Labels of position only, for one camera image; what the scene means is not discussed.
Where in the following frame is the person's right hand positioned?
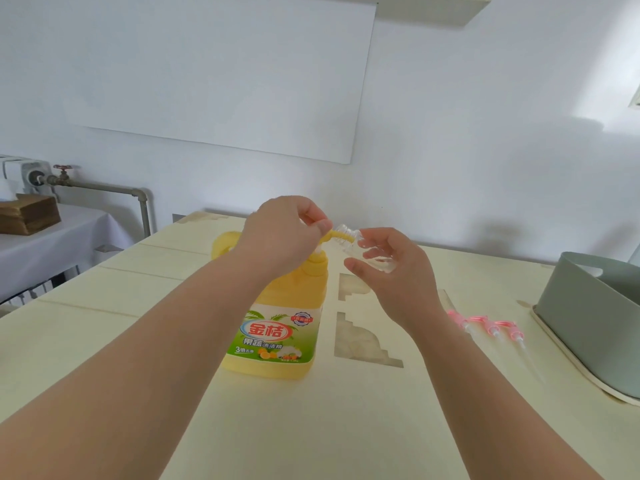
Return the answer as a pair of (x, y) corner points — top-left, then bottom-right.
(343, 227), (441, 341)

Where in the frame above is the person's left hand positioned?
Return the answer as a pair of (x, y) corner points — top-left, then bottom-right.
(235, 195), (333, 275)

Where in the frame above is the yellow detergent jug with pump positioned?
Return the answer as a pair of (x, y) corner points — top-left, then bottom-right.
(211, 227), (351, 381)

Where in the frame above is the small clear plastic bottle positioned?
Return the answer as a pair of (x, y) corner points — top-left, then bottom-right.
(332, 223), (399, 273)

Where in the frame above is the grey-green plastic basket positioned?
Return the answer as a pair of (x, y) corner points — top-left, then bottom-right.
(535, 252), (640, 401)

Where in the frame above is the person's left forearm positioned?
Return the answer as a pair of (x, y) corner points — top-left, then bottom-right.
(0, 254), (271, 480)

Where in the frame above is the person's right forearm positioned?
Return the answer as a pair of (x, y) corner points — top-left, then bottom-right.
(409, 314), (606, 480)

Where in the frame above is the brown wooden box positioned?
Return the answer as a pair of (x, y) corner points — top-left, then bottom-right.
(0, 193), (62, 237)

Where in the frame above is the grey metal pipe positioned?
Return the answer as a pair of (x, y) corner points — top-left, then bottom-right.
(47, 177), (152, 238)

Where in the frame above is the white tablecloth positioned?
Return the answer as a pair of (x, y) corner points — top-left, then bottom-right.
(0, 203), (136, 303)

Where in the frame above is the white wall board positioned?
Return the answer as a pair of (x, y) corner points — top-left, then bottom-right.
(65, 0), (377, 165)

